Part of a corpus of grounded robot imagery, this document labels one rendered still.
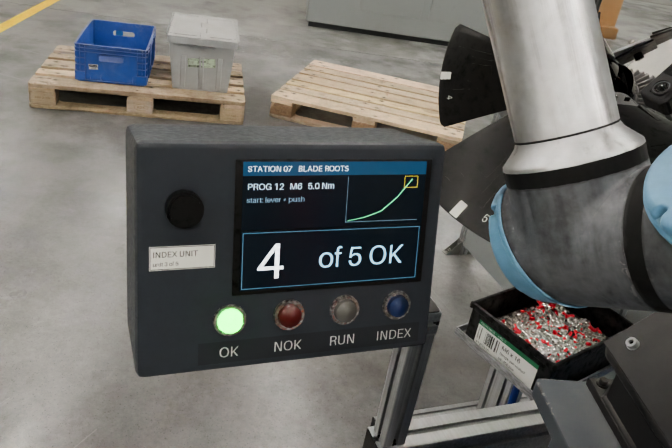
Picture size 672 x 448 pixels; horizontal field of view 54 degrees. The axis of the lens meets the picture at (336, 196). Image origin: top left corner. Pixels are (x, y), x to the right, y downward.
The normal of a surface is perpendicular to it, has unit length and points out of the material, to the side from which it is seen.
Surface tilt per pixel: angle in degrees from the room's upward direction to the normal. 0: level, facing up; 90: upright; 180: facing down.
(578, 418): 0
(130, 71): 90
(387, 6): 90
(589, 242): 83
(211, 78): 95
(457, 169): 57
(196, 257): 75
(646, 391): 47
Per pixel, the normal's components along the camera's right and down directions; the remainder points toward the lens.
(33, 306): 0.15, -0.88
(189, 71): 0.14, 0.54
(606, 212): -0.78, -0.33
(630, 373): -0.62, -0.68
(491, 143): -0.25, -0.17
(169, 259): 0.36, 0.22
